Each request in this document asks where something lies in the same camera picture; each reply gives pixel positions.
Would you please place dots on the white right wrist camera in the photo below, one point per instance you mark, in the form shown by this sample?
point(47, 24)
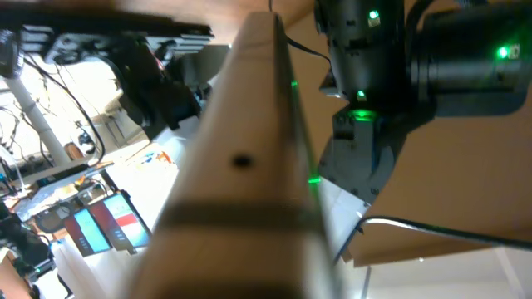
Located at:
point(342, 211)

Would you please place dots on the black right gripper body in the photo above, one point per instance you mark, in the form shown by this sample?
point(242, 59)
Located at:
point(366, 44)

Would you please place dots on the beige left gripper finger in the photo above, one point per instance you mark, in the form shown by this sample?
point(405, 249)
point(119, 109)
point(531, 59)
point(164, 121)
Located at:
point(244, 218)

